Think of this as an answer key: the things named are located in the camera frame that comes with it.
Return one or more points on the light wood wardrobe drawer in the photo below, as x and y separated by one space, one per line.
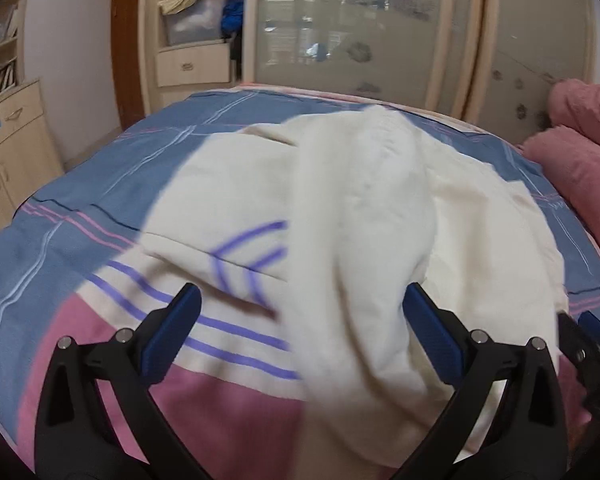
192 66

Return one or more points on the brown wooden door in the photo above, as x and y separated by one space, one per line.
127 50

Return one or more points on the blue garment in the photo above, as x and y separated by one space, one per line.
232 15

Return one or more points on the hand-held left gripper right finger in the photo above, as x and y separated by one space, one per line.
430 332

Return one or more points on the pink fleece quilt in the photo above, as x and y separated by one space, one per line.
580 170

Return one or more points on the frosted floral sliding door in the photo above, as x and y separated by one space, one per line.
535 40
355 30

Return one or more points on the light wood wardrobe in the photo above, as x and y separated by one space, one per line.
485 35

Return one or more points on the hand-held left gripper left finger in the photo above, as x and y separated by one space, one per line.
172 332

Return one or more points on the row of books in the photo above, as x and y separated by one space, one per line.
4 77

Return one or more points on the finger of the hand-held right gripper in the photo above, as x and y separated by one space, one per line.
596 326
597 375

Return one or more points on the light wood cabinet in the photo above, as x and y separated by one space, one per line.
15 160

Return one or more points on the blue plaid bed blanket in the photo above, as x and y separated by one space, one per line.
105 175

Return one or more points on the clear plastic storage box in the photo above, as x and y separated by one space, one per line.
192 22

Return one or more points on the cream and pink hooded jacket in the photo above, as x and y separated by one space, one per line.
360 220

